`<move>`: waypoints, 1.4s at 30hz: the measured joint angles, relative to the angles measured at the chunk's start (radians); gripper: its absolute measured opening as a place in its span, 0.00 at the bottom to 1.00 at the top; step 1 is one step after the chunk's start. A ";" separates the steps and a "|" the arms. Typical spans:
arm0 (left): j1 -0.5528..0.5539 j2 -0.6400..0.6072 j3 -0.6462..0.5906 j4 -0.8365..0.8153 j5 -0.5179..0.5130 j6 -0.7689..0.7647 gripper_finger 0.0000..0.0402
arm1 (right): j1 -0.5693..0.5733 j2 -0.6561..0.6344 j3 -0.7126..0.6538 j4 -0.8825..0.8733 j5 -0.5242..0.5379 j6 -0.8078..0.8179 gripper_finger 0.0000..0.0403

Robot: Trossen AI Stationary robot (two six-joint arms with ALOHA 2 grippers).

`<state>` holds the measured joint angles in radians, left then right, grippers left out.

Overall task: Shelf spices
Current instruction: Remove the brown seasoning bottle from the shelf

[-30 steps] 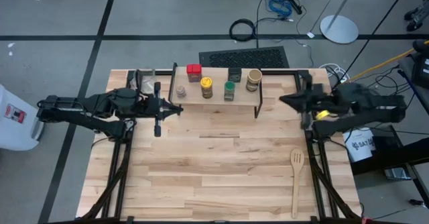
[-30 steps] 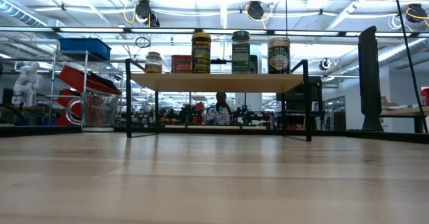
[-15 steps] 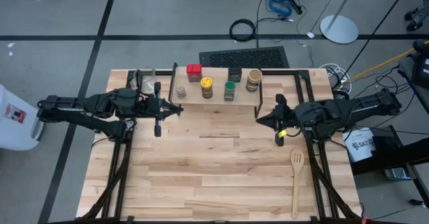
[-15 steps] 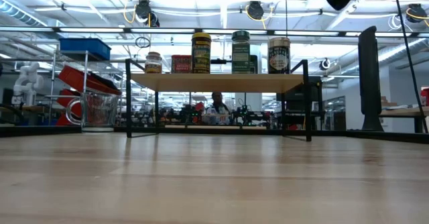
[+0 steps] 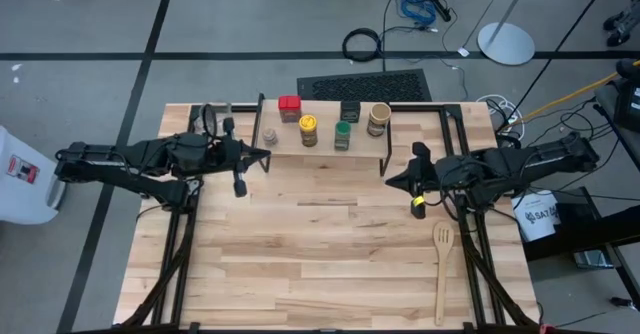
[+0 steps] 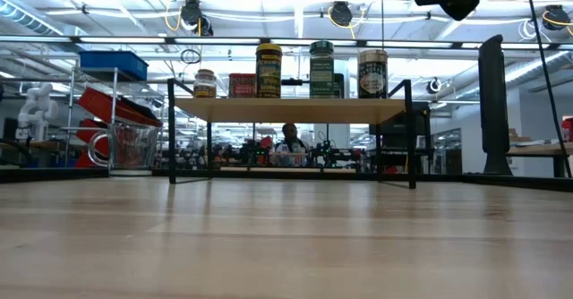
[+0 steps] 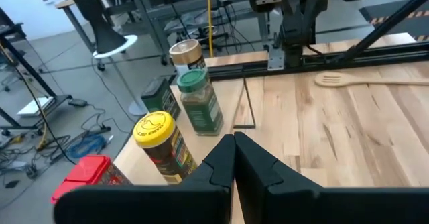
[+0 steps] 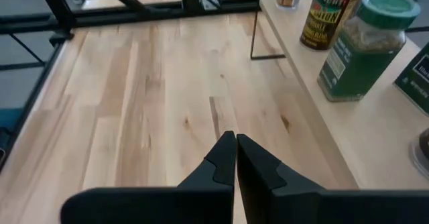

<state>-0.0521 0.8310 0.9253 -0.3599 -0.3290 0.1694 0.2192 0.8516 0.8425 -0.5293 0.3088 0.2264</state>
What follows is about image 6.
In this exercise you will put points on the green-lidded oregano glass jar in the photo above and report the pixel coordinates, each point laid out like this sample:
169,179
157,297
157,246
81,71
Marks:
321,73

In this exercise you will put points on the black background robot station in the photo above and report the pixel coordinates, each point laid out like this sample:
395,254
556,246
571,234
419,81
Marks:
327,153
255,153

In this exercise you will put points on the wooden shelf with black legs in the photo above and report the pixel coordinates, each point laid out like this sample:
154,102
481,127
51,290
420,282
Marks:
291,110

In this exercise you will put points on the red background object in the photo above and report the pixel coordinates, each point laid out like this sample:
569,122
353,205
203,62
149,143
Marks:
568,129

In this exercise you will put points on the yellow-lidded chili onion seasoning jar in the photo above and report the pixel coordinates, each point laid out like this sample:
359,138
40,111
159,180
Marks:
269,73

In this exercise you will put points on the black equipment cabinet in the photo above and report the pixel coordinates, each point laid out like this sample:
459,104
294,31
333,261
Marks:
394,133

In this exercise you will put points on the beige-lidded furikake seasoning jar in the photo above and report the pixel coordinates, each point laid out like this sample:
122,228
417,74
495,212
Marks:
372,77

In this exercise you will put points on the red smoked paprika tin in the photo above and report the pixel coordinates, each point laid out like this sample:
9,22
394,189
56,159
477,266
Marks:
242,86

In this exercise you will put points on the black background bracket frame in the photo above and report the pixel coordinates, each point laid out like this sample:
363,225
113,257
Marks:
291,82

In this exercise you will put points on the red plastic bin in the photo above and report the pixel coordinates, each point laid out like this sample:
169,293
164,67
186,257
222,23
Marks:
98,104
85,133

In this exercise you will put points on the small cork-lidded saffron glass jar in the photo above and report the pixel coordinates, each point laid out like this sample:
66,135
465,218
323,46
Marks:
205,86

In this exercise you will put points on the blue plastic bin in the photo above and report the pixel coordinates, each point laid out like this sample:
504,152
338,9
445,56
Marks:
112,64

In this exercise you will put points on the silver metal rack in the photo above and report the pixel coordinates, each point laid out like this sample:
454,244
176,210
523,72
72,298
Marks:
70,111

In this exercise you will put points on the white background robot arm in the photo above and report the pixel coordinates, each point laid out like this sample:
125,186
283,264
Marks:
38,106

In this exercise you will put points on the black upright tower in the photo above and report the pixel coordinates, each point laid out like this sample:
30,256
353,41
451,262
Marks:
494,102

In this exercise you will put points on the person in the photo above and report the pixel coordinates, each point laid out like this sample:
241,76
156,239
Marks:
291,133

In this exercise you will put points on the clear glass measuring cup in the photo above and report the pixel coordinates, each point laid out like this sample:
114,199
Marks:
134,147

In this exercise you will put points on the black aluminium rig frame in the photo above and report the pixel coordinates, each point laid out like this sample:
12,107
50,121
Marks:
53,173

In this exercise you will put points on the green black pepper tin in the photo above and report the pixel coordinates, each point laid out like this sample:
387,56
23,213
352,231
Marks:
339,86

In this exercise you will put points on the wooden background workbench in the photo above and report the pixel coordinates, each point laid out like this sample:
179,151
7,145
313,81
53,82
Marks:
537,149

